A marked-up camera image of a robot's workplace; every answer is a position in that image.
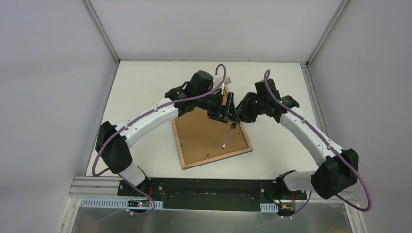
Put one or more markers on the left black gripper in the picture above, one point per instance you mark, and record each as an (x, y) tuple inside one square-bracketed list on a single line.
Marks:
[(222, 107)]

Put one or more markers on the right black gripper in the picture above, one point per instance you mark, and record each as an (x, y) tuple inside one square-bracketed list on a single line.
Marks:
[(250, 107)]

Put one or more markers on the yellow black screwdriver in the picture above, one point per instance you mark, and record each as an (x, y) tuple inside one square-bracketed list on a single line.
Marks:
[(232, 127)]

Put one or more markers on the wooden picture frame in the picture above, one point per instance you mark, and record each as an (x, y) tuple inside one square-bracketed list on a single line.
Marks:
[(200, 139)]

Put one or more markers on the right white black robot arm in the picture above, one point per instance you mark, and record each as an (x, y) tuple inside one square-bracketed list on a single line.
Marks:
[(333, 174)]

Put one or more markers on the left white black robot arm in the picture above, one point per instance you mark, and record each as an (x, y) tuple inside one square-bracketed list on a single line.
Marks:
[(203, 91)]

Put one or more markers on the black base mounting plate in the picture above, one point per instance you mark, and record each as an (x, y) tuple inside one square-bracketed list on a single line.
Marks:
[(218, 194)]

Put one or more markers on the right orange connector board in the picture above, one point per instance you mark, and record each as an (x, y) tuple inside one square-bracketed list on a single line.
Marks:
[(286, 210)]

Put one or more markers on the left green circuit board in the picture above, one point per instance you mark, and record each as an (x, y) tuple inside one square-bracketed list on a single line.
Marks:
[(139, 203)]

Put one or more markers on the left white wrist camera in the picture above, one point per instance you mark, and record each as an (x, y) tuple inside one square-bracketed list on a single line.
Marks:
[(219, 82)]

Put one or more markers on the right white slotted cable duct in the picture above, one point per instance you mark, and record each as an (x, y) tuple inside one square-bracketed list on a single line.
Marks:
[(269, 208)]

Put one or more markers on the white slotted cable duct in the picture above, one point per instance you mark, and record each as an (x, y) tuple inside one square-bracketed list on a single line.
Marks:
[(269, 208), (115, 203)]

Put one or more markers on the aluminium rail beam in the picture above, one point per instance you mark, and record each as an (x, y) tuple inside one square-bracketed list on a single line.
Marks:
[(89, 186)]

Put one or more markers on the left white slotted cable duct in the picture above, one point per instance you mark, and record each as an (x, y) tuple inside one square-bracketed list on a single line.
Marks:
[(115, 203)]

